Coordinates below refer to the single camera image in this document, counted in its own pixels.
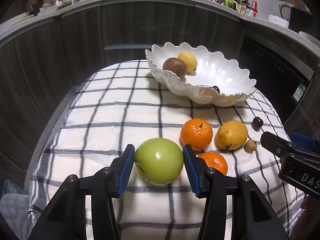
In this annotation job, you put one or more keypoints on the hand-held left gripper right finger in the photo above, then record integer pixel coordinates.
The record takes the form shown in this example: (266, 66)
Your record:
(193, 172)

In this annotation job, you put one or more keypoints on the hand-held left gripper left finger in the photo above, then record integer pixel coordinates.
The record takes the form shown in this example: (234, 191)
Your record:
(125, 172)

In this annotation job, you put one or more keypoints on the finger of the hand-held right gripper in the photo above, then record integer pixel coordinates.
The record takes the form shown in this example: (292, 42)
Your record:
(303, 140)
(273, 143)

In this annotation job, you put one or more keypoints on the green apple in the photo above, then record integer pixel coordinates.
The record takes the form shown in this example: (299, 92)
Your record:
(160, 163)

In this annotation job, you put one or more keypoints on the white scalloped bowl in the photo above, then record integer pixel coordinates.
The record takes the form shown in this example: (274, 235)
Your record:
(220, 72)

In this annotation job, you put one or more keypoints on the brown kiwi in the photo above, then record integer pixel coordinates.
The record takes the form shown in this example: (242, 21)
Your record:
(175, 66)

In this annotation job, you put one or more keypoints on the yellow lemon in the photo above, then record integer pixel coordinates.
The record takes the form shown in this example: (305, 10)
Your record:
(189, 60)

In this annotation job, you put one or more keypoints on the person's right hand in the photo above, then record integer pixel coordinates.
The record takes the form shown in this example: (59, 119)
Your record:
(311, 203)

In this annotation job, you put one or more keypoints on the small brown longan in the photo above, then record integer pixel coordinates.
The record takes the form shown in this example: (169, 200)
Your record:
(250, 145)

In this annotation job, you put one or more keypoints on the orange tangerine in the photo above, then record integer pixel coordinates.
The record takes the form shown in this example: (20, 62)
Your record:
(196, 134)
(215, 163)

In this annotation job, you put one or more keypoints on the dark plum near bowl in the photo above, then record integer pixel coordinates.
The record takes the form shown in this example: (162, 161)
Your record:
(257, 123)

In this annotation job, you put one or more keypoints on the yellow mango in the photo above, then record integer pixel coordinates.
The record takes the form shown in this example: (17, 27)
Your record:
(231, 135)

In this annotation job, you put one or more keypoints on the black white checked cloth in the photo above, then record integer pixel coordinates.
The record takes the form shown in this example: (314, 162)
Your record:
(105, 120)

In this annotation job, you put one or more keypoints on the black built-in dishwasher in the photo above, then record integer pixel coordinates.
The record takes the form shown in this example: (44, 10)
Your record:
(275, 80)

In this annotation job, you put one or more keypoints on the white plate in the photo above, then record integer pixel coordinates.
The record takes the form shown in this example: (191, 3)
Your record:
(308, 37)

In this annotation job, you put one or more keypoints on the grey teal cloth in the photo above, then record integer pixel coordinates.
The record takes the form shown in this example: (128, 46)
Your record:
(13, 202)

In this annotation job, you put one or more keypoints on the black microwave oven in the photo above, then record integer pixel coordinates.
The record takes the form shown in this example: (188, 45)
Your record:
(298, 17)

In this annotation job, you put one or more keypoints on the white electric kettle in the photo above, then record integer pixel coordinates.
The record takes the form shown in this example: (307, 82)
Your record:
(283, 8)

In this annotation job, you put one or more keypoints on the dark wood base cabinets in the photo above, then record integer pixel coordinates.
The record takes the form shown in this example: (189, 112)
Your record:
(75, 42)

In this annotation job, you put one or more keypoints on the row of condiment bottles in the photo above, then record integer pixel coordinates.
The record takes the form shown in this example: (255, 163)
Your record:
(243, 5)

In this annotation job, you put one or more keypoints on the black knife block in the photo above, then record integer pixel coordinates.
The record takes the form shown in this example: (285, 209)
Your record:
(32, 10)

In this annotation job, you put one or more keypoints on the glass door wall cabinet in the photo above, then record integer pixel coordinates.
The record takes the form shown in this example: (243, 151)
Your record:
(300, 1)

